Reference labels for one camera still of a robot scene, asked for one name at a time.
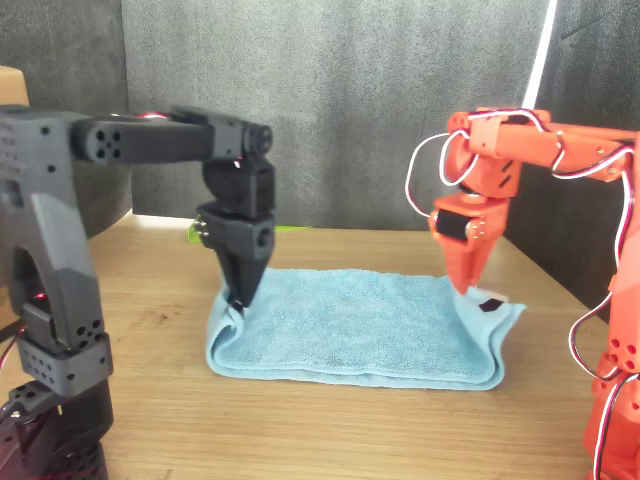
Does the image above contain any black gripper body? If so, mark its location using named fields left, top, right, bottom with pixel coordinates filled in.
left=197, top=202, right=276, bottom=261

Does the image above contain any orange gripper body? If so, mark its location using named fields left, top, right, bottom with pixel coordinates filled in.
left=428, top=193, right=509, bottom=250

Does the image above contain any light blue towel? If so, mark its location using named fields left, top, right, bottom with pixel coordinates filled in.
left=205, top=267, right=528, bottom=392

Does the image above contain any green plastic wedge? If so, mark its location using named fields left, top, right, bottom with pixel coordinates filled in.
left=187, top=219, right=312, bottom=245

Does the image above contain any wide grey felt panel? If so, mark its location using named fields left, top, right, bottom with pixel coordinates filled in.
left=121, top=0, right=551, bottom=232

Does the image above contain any grey felt side panel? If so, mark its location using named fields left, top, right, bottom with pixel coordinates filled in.
left=502, top=0, right=640, bottom=321
left=0, top=0, right=134, bottom=239

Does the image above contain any brown cardboard box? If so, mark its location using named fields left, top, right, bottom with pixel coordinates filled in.
left=0, top=65, right=30, bottom=109

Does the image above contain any servo cable of orange arm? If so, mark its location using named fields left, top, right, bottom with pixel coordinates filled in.
left=404, top=107, right=640, bottom=480

